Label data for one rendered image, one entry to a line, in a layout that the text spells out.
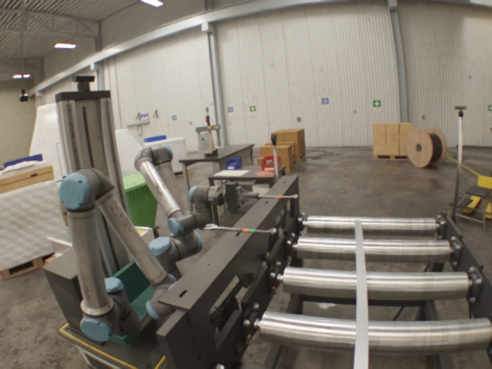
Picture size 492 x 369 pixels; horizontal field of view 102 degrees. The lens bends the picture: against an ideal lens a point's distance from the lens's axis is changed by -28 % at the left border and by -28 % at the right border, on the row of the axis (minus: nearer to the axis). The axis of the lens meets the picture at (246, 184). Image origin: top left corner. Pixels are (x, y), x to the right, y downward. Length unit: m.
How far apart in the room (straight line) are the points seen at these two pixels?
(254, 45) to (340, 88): 3.92
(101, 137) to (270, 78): 10.24
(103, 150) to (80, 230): 0.64
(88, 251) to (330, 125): 10.45
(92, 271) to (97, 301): 0.15
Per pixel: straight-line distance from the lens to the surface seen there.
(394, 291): 1.15
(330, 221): 1.65
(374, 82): 11.05
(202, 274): 0.73
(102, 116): 1.55
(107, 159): 1.56
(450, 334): 0.98
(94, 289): 1.18
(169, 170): 1.74
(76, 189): 0.99
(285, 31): 11.64
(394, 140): 8.33
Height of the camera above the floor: 1.55
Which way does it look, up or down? 15 degrees down
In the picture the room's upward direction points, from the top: 5 degrees counter-clockwise
